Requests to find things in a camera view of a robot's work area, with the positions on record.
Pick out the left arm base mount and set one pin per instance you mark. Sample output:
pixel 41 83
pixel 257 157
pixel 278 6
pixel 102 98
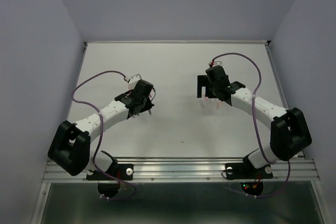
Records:
pixel 114 183

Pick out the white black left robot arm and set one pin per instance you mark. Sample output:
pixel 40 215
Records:
pixel 71 146

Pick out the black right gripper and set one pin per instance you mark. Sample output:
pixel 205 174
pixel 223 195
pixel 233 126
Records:
pixel 202 81

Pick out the aluminium rail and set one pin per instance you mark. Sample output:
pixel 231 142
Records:
pixel 187 170

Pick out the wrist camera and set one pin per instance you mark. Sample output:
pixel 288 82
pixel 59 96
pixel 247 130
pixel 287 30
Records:
pixel 215 63
pixel 132 81

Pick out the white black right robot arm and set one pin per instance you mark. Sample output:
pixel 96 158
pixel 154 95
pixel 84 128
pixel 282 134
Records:
pixel 289 133

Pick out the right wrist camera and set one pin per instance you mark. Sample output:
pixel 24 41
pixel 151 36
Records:
pixel 215 63

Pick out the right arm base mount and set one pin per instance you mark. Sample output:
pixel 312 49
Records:
pixel 252 178

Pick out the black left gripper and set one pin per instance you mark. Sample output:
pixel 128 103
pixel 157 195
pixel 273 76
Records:
pixel 148 105

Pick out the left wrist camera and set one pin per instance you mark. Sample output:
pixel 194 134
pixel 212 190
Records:
pixel 132 81

